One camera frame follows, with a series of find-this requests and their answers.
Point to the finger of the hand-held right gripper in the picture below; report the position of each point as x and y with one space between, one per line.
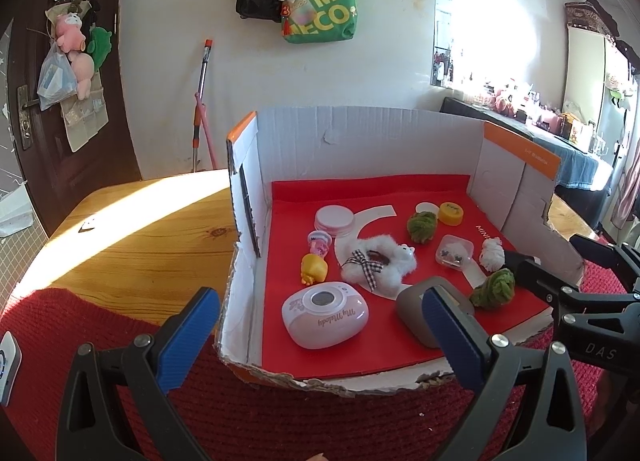
540 276
605 251

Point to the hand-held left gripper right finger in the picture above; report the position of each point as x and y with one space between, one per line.
452 336

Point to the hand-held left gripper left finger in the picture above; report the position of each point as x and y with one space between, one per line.
187 336

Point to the grey oval case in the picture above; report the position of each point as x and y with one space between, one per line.
410 311

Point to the large green plush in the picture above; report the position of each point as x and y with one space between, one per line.
492 291

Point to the clear plastic box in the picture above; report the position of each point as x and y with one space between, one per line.
455 251

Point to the white fluffy bunny hair clip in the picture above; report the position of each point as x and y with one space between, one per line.
395 261

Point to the small green plush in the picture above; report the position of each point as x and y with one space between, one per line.
421 227

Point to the pink mini camera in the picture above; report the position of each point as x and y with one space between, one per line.
310 326

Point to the yellow toy figure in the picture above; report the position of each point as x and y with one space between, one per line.
314 268

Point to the small pink capsule toy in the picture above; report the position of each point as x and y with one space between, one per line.
320 243

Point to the orange and white cardboard box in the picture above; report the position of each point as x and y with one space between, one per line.
375 141

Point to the pink curtain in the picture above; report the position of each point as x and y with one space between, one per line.
627 191

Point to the dark cloth-covered side table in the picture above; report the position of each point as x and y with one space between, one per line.
575 166

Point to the red knitted blanket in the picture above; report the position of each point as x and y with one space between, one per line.
250 421

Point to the wooden table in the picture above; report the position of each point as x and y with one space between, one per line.
150 231

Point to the row of jars and bottles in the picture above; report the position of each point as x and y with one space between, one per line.
540 116

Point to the red paper liner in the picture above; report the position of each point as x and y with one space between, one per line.
300 201

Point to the white flat device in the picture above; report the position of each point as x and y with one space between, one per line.
10 366

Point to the white refrigerator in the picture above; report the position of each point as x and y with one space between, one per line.
585 71

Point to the white plastic sheet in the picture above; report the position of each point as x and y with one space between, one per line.
15 213

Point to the dark brown door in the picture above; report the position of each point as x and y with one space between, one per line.
120 116

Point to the plush toys on door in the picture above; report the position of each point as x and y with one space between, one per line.
87 126

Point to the patterned cloth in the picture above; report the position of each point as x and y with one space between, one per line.
590 16

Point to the grey mop pole orange tip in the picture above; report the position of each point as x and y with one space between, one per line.
202 76

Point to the peach plush toy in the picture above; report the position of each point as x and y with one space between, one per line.
82 73

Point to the clear plastic bag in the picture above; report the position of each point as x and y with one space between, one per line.
55 81

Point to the green hanging plush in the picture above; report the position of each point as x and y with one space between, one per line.
100 46

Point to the pink plush toy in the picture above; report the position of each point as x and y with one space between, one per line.
70 31

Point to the red tassel charm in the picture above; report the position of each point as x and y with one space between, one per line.
286 21

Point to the green tote bag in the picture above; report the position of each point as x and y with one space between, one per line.
325 11

